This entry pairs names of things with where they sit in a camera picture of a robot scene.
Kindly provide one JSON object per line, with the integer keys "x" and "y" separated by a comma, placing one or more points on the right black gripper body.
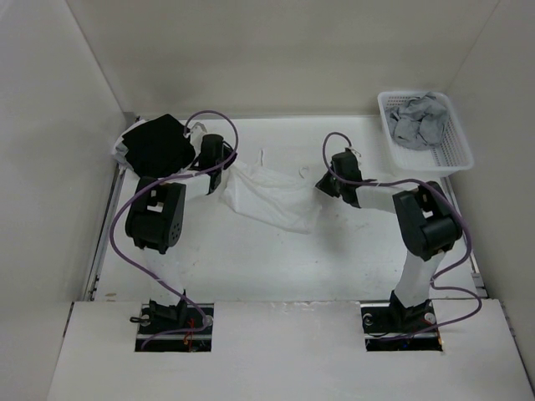
{"x": 330, "y": 186}

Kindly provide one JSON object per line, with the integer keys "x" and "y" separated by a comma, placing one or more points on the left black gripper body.
{"x": 226, "y": 154}

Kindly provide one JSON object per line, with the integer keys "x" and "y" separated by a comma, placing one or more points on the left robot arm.
{"x": 154, "y": 223}

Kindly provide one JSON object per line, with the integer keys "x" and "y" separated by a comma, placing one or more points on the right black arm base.
{"x": 391, "y": 327}

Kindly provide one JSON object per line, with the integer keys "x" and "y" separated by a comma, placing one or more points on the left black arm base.
{"x": 179, "y": 328}

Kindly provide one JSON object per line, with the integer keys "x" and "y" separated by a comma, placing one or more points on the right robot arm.
{"x": 428, "y": 228}

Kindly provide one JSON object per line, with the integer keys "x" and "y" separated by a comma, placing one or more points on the folded black tank top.
{"x": 159, "y": 148}

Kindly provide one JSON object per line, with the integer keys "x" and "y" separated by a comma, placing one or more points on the folded grey tank top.
{"x": 119, "y": 153}

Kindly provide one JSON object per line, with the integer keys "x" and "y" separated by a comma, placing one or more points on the white plastic basket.
{"x": 451, "y": 155}

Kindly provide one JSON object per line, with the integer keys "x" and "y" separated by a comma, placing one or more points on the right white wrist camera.
{"x": 354, "y": 152}

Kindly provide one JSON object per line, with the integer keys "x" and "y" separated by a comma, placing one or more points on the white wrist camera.
{"x": 354, "y": 152}
{"x": 196, "y": 133}

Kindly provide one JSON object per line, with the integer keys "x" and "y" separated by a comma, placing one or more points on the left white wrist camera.
{"x": 196, "y": 133}

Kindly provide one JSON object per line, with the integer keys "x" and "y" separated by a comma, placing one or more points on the right aluminium table rail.
{"x": 467, "y": 275}

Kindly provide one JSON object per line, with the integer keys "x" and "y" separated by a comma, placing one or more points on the aluminium table rail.
{"x": 467, "y": 275}
{"x": 98, "y": 250}

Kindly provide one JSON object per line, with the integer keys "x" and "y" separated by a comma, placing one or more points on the left aluminium table rail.
{"x": 98, "y": 250}

